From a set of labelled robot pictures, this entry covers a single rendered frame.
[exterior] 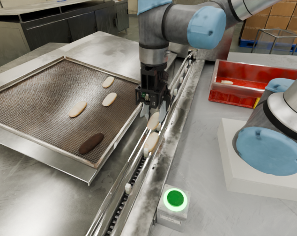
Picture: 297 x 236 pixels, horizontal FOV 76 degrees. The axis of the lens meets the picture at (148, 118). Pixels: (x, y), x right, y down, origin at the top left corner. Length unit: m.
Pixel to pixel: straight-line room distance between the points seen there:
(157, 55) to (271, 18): 4.62
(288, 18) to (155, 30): 4.72
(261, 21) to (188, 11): 4.62
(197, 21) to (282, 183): 0.47
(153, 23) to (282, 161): 0.37
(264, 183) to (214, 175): 0.14
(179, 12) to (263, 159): 0.33
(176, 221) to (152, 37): 0.42
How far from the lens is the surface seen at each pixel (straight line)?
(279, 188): 0.64
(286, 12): 5.06
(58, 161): 0.60
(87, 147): 0.60
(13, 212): 0.66
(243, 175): 0.60
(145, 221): 0.50
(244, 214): 0.61
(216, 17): 0.40
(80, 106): 0.75
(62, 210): 0.61
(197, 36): 0.40
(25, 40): 2.37
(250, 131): 0.41
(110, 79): 0.91
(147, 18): 0.46
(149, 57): 0.48
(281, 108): 0.40
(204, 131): 0.79
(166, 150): 0.63
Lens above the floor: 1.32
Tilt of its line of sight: 37 degrees down
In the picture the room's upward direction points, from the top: straight up
